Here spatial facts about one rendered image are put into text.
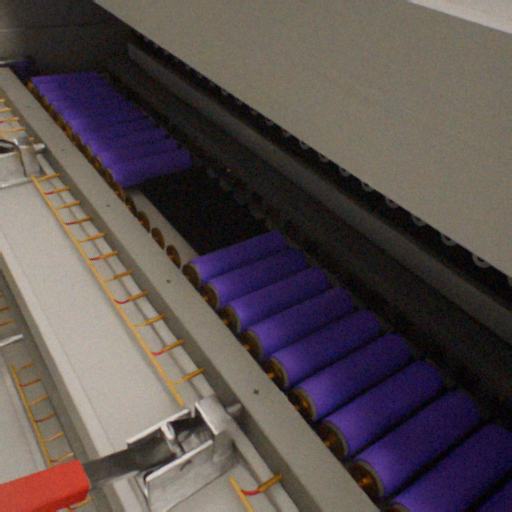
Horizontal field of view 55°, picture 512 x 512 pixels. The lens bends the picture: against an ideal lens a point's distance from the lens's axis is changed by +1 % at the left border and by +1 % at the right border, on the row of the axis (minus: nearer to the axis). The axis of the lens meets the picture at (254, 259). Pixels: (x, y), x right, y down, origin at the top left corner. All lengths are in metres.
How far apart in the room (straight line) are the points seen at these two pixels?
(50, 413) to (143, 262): 0.23
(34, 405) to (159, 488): 0.29
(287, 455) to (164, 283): 0.11
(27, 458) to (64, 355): 0.20
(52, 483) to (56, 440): 0.27
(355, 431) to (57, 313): 0.17
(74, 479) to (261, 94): 0.14
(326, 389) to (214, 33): 0.15
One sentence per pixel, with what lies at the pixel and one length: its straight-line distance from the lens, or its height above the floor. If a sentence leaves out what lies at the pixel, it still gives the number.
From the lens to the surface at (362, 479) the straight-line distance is 0.22.
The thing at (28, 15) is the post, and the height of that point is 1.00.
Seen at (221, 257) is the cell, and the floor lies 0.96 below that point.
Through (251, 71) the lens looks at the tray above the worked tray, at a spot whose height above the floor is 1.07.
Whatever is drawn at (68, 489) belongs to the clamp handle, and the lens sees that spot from 0.19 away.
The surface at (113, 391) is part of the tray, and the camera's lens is 0.25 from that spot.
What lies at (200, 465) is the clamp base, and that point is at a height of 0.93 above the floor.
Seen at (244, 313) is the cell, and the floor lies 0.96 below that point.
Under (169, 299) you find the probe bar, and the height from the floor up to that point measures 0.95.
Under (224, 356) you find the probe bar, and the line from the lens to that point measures 0.23.
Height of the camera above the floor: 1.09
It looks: 24 degrees down
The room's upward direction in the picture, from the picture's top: 25 degrees clockwise
